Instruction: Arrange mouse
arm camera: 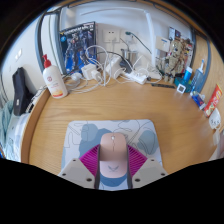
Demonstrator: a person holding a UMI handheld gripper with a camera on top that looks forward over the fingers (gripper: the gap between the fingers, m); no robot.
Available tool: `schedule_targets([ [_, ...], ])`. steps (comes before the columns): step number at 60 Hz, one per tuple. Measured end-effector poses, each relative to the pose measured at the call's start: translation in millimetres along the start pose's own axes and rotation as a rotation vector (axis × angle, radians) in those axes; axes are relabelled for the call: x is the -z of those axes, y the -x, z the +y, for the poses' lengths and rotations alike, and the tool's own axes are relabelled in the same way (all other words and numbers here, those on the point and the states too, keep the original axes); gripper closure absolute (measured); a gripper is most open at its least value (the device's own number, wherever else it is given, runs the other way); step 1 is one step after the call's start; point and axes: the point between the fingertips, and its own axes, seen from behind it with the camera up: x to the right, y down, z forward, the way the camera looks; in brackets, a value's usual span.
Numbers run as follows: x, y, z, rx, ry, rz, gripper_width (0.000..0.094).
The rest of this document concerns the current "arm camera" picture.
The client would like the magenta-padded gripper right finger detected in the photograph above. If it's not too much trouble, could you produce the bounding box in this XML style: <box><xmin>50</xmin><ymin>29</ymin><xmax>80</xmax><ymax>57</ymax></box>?
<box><xmin>125</xmin><ymin>143</ymin><xmax>169</xmax><ymax>190</ymax></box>

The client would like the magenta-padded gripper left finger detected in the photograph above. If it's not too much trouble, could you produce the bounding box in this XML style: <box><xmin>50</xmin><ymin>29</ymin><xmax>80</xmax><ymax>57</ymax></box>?
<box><xmin>57</xmin><ymin>143</ymin><xmax>101</xmax><ymax>190</ymax></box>

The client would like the pink computer mouse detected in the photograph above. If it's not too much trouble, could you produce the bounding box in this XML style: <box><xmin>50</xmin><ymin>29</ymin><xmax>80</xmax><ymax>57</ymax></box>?
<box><xmin>98</xmin><ymin>132</ymin><xmax>129</xmax><ymax>179</ymax></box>

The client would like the white and blue mouse pad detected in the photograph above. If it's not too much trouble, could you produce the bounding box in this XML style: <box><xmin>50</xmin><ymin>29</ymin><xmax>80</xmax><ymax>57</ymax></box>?
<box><xmin>60</xmin><ymin>119</ymin><xmax>164</xmax><ymax>192</ymax></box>

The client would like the clear plastic cup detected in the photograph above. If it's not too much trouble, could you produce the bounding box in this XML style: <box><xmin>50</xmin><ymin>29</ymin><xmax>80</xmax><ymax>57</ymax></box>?
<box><xmin>213</xmin><ymin>128</ymin><xmax>223</xmax><ymax>146</ymax></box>

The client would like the white mug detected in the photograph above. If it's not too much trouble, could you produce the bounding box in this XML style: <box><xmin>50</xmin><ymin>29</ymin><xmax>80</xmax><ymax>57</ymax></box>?
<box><xmin>208</xmin><ymin>107</ymin><xmax>222</xmax><ymax>130</ymax></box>

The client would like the teal blanket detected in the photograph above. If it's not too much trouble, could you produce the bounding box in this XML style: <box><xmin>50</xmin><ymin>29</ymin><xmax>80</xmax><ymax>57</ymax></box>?
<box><xmin>0</xmin><ymin>99</ymin><xmax>16</xmax><ymax>141</ymax></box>

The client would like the blue snack packet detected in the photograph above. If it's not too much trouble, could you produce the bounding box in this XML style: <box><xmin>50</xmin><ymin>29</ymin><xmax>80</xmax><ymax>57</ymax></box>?
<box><xmin>191</xmin><ymin>91</ymin><xmax>207</xmax><ymax>111</ymax></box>

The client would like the black pen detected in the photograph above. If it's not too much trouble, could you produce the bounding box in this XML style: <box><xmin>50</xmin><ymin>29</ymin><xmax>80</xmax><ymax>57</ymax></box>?
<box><xmin>150</xmin><ymin>82</ymin><xmax>177</xmax><ymax>90</ymax></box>

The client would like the small white cube clock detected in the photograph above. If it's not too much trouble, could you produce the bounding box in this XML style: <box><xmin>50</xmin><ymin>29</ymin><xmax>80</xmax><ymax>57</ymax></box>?
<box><xmin>176</xmin><ymin>83</ymin><xmax>187</xmax><ymax>94</ymax></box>

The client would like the white red-pump lotion bottle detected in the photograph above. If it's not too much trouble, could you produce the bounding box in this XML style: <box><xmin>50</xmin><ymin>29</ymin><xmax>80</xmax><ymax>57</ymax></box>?
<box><xmin>41</xmin><ymin>54</ymin><xmax>69</xmax><ymax>100</ymax></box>

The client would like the teal round container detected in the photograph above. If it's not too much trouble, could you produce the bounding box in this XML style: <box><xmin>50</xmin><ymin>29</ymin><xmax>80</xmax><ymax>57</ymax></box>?
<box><xmin>174</xmin><ymin>77</ymin><xmax>193</xmax><ymax>94</ymax></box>

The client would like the white power strip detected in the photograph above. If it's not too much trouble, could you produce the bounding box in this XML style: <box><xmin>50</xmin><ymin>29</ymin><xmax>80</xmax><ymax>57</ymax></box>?
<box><xmin>124</xmin><ymin>71</ymin><xmax>148</xmax><ymax>85</ymax></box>

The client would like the red and yellow chip can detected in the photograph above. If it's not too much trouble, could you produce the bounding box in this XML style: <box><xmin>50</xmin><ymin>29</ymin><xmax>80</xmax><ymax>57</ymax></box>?
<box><xmin>203</xmin><ymin>83</ymin><xmax>224</xmax><ymax>118</ymax></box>

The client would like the black backpack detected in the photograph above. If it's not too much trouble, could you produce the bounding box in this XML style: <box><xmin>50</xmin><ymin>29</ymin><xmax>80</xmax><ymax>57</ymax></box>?
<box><xmin>11</xmin><ymin>66</ymin><xmax>34</xmax><ymax>117</ymax></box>

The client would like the white charger block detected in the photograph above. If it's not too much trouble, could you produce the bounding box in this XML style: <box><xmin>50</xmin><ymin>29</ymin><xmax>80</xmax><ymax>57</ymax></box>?
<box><xmin>81</xmin><ymin>63</ymin><xmax>98</xmax><ymax>81</ymax></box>

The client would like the white bottle with blue cap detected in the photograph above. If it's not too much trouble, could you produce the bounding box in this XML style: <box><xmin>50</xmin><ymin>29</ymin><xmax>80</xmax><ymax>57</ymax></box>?
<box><xmin>182</xmin><ymin>66</ymin><xmax>194</xmax><ymax>83</ymax></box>

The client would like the beige robot figure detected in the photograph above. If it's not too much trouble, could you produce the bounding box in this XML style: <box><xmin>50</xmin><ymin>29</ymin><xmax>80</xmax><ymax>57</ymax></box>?
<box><xmin>156</xmin><ymin>39</ymin><xmax>188</xmax><ymax>84</ymax></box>

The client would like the metal cup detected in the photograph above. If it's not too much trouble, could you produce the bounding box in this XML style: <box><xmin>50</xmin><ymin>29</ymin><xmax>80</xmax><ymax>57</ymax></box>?
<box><xmin>120</xmin><ymin>48</ymin><xmax>139</xmax><ymax>66</ymax></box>

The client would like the wooden wardrobe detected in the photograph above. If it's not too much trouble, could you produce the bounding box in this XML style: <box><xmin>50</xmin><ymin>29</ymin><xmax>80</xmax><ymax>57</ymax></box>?
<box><xmin>193</xmin><ymin>31</ymin><xmax>224</xmax><ymax>111</ymax></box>

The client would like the blue model kit box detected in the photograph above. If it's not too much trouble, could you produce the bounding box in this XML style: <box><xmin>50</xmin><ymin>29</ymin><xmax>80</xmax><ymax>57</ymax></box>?
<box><xmin>59</xmin><ymin>21</ymin><xmax>98</xmax><ymax>75</ymax></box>

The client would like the white desk lamp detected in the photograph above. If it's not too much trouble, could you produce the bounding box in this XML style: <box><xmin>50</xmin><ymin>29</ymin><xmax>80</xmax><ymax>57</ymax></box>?
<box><xmin>79</xmin><ymin>8</ymin><xmax>163</xmax><ymax>81</ymax></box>

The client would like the colourful printed box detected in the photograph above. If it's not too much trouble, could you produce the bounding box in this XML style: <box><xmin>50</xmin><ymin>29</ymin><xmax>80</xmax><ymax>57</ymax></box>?
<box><xmin>168</xmin><ymin>26</ymin><xmax>194</xmax><ymax>73</ymax></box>

